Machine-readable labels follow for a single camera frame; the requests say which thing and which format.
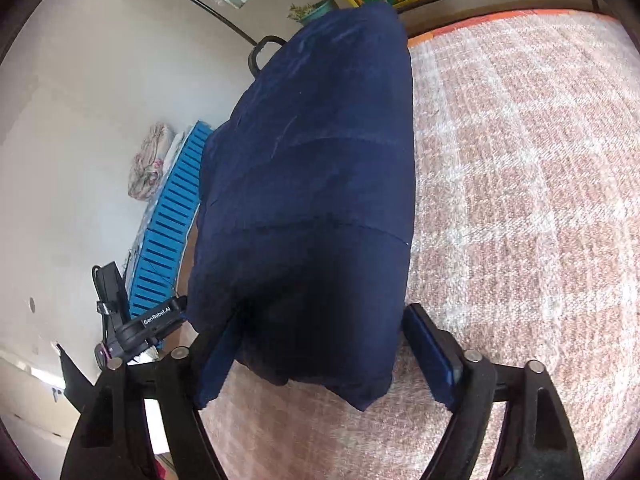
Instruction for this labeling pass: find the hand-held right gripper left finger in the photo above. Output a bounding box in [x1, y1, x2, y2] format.
[60, 310, 246, 480]

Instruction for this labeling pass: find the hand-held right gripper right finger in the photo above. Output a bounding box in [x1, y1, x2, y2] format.
[402, 302, 586, 480]

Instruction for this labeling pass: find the navy puffer jacket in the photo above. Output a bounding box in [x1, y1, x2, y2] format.
[182, 1, 415, 412]

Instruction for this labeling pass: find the black metal clothes rack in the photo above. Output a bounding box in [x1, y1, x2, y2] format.
[107, 0, 601, 78]

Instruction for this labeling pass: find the blue folding mattress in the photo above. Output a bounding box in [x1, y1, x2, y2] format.
[129, 121, 217, 318]

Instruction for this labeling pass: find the floral folded quilt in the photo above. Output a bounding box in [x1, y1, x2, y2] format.
[127, 122, 176, 200]

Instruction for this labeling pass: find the pink checked blanket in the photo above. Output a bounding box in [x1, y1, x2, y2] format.
[202, 9, 640, 480]

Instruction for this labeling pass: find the potted plant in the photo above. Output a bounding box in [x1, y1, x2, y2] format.
[287, 0, 337, 26]

